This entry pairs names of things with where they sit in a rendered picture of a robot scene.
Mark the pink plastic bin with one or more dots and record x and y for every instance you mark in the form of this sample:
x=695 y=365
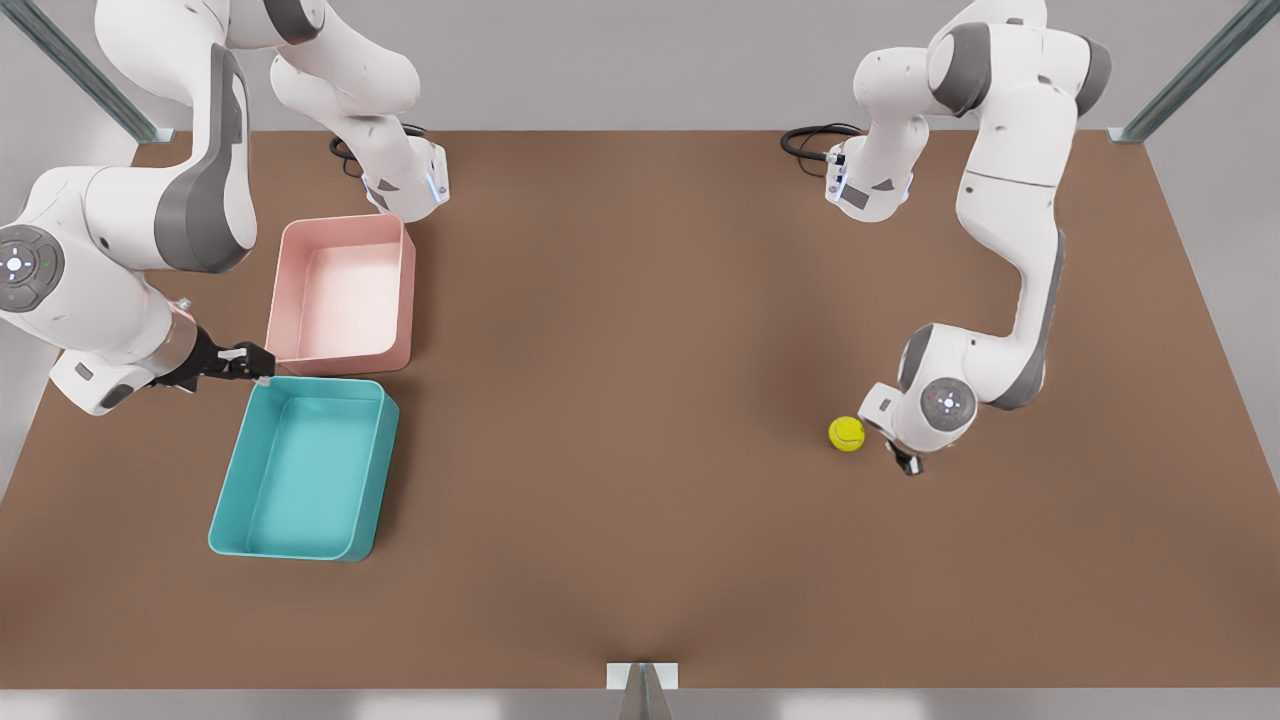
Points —
x=343 y=291

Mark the silver frame post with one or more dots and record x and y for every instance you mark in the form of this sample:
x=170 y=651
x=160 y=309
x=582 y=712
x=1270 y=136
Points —
x=1190 y=75
x=642 y=690
x=85 y=72

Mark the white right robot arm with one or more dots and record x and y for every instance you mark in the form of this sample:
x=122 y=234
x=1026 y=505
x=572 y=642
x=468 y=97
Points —
x=120 y=200

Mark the teal plastic bin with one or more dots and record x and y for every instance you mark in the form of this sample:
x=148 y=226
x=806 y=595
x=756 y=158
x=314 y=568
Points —
x=305 y=468

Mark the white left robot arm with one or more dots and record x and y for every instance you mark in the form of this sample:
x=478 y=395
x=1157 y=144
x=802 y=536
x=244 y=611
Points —
x=1010 y=200

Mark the yellow tennis ball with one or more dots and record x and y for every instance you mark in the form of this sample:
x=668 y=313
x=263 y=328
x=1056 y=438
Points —
x=846 y=433

